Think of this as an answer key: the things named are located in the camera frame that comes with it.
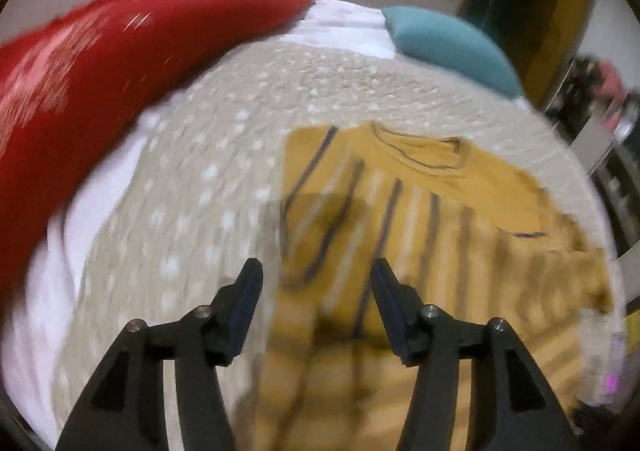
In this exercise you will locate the red quilt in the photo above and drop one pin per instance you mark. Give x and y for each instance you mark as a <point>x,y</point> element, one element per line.
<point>110,61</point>

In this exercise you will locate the beige dotted blanket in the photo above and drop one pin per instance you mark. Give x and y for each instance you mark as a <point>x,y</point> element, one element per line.
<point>200,181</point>

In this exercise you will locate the yellow striped sweater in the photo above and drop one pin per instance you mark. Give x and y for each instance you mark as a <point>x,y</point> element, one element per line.
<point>440,181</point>

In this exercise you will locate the cluttered white shelf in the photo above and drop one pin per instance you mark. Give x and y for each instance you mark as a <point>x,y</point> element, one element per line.
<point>605,161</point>

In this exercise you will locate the teal pillow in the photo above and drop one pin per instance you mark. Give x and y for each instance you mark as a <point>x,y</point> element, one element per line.
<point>450,43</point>

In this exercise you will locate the pink cloth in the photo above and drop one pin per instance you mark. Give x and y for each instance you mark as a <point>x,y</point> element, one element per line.
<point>611,78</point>

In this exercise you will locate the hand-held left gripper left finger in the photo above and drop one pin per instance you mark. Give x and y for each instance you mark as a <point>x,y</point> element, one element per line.
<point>244,313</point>

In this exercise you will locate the yellow wooden door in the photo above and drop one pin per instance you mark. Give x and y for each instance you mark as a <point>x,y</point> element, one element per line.
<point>545,6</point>

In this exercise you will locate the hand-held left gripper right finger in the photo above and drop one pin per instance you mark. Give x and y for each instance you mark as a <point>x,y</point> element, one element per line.
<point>391,316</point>

